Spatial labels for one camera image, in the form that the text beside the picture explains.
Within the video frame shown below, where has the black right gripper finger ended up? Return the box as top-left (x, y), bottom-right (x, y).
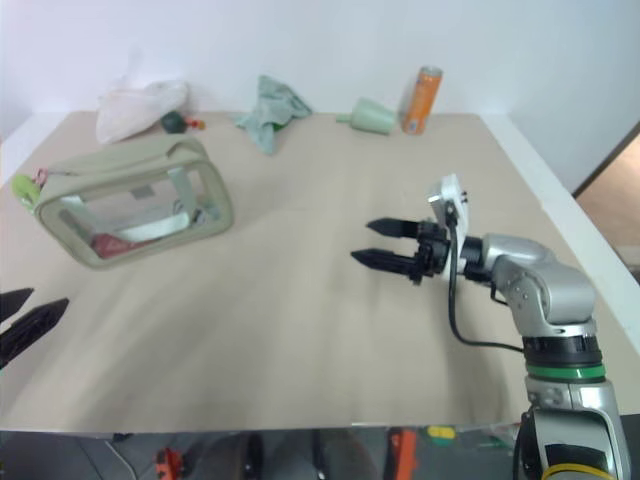
top-left (350, 247), bottom-right (417, 276)
top-left (365, 216), bottom-right (425, 241)

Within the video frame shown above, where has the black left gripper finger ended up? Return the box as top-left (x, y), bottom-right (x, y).
top-left (0, 287), bottom-right (37, 327)
top-left (0, 297), bottom-right (71, 362)

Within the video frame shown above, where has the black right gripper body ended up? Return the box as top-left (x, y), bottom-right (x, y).
top-left (407, 218), bottom-right (453, 289)

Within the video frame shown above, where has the clear green-trimmed pouch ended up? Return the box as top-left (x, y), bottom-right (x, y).
top-left (33, 135), bottom-right (236, 272)

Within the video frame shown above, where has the pale green funnel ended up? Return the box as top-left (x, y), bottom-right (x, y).
top-left (335, 95), bottom-right (397, 137)

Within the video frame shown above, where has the green zipper pull tab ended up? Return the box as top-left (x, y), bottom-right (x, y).
top-left (10, 173), bottom-right (45, 207)

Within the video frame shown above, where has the orange drink can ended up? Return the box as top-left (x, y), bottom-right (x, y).
top-left (400, 65), bottom-right (446, 136)

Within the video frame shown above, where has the crumpled green cloth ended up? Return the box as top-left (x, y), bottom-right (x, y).
top-left (233, 74), bottom-right (315, 157)

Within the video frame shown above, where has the green yellow object under table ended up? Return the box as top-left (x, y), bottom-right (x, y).
top-left (426, 424), bottom-right (457, 448)

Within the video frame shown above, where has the orange object under table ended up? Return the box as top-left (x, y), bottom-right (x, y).
top-left (388, 428), bottom-right (420, 480)
top-left (153, 446), bottom-right (190, 480)

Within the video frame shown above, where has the white plastic bag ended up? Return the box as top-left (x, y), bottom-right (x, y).
top-left (95, 78), bottom-right (194, 146)

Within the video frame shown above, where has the dark green small toy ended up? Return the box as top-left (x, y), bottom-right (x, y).
top-left (160, 111), bottom-right (187, 135)

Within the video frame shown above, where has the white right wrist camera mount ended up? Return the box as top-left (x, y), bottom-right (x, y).
top-left (426, 173), bottom-right (472, 281)

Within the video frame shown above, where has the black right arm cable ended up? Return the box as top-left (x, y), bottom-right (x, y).
top-left (446, 208), bottom-right (527, 352)

